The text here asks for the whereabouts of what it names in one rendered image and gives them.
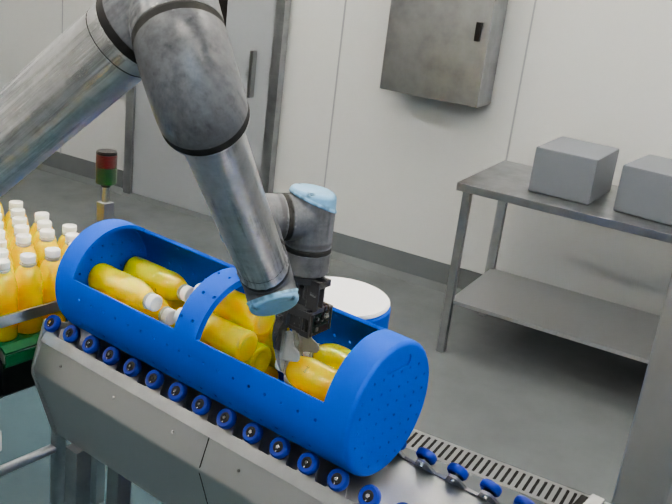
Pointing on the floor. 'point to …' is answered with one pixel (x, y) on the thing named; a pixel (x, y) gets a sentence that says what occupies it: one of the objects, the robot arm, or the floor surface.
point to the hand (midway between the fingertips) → (287, 360)
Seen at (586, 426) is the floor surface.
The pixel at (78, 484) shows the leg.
